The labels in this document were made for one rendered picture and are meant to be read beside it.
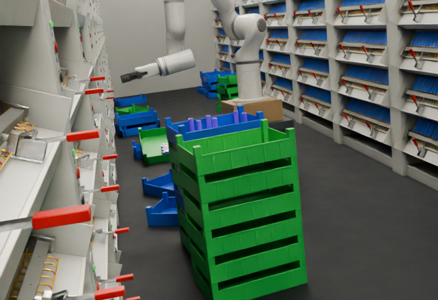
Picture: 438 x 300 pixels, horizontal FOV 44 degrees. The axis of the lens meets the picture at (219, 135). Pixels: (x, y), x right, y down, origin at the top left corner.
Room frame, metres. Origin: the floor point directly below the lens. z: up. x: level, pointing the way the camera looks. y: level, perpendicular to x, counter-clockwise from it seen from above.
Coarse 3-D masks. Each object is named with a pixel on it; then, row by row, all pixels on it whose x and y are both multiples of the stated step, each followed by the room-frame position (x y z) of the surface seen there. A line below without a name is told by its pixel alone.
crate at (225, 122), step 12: (240, 108) 1.96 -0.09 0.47; (168, 120) 1.88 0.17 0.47; (204, 120) 1.93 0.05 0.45; (228, 120) 1.96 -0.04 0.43; (240, 120) 1.96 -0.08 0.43; (252, 120) 1.89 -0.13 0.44; (168, 132) 1.86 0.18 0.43; (180, 132) 1.70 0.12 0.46; (192, 132) 1.71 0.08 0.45; (204, 132) 1.73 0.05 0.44; (216, 132) 1.74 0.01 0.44; (228, 132) 1.75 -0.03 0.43
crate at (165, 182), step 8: (160, 176) 2.62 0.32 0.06; (168, 176) 2.65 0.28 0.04; (144, 184) 2.52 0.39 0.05; (152, 184) 2.57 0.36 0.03; (160, 184) 2.61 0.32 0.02; (168, 184) 2.63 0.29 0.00; (144, 192) 2.53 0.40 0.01; (152, 192) 2.49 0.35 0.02; (160, 192) 2.44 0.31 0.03; (168, 192) 2.39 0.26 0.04
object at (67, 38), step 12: (72, 24) 1.44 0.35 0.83; (60, 36) 1.44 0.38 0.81; (72, 36) 1.44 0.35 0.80; (60, 48) 1.44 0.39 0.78; (72, 48) 1.44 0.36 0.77; (72, 60) 1.44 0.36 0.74; (84, 96) 1.44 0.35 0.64; (84, 108) 1.44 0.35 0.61; (84, 120) 1.44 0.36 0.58; (96, 168) 1.44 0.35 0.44; (96, 180) 1.44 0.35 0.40; (96, 192) 1.44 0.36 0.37; (108, 228) 1.44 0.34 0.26; (108, 240) 1.44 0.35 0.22; (108, 252) 1.44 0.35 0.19
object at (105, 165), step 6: (102, 150) 2.13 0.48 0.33; (108, 150) 2.13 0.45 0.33; (102, 156) 2.13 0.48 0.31; (102, 162) 1.97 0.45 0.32; (108, 162) 2.09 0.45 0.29; (102, 168) 1.96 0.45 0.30; (108, 168) 2.00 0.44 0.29; (108, 174) 1.91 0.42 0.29; (108, 180) 1.83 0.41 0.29; (108, 192) 1.54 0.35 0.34; (108, 198) 1.54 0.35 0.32
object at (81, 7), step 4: (76, 0) 1.54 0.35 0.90; (76, 4) 1.54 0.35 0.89; (80, 4) 2.13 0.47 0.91; (84, 4) 2.13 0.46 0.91; (76, 8) 1.70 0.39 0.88; (80, 8) 1.97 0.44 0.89; (84, 8) 2.13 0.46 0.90; (76, 12) 1.58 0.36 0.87; (80, 12) 1.97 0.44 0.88; (84, 12) 2.13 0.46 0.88; (80, 16) 1.80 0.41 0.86; (84, 16) 2.05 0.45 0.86; (80, 20) 1.85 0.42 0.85; (84, 20) 2.11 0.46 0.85; (80, 24) 1.90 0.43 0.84
